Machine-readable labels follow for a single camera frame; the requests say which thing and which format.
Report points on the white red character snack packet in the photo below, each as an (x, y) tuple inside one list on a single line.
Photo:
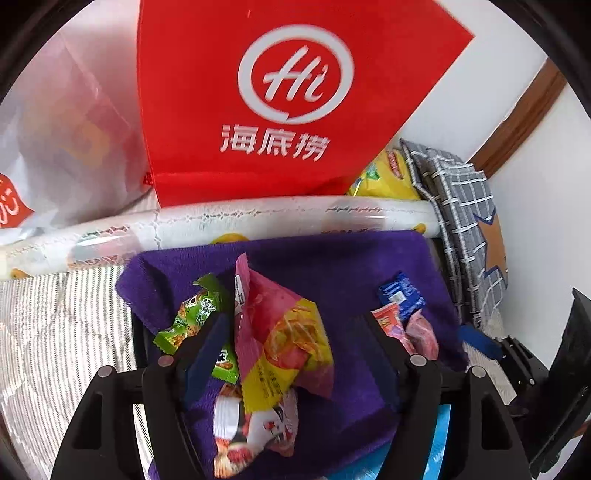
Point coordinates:
[(240, 437)]

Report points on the yellow chips bag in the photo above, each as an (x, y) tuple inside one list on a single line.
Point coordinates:
[(387, 176)]

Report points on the small blue snack packet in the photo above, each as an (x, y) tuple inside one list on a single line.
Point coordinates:
[(401, 291)]

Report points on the red Haidilao paper bag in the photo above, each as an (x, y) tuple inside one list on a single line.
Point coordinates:
[(253, 99)]

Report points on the blue plaid folded cloth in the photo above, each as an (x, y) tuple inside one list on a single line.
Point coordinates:
[(470, 228)]

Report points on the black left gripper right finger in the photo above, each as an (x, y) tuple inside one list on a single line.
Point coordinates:
[(481, 442)]

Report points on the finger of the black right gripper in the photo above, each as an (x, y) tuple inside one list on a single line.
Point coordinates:
[(488, 346)]

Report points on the striped quilted mattress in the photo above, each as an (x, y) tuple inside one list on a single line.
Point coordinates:
[(57, 330)]

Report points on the white Miniso plastic bag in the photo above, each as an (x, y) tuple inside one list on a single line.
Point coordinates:
[(71, 142)]

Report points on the purple towel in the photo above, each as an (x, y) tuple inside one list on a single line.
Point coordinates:
[(341, 274)]

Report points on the rolled fruit print mat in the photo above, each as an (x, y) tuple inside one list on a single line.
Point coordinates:
[(115, 240)]

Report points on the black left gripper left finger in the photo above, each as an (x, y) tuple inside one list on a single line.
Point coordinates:
[(100, 442)]

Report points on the blue tissue pack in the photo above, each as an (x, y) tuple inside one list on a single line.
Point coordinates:
[(407, 457)]

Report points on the pink strawberry wafer packet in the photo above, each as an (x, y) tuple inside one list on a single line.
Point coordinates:
[(417, 335)]

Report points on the pink yellow snack packet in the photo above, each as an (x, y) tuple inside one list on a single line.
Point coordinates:
[(280, 341)]

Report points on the green snack packet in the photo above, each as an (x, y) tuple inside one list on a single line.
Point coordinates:
[(211, 296)]

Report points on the brown wooden door frame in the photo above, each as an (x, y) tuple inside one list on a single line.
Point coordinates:
[(528, 113)]

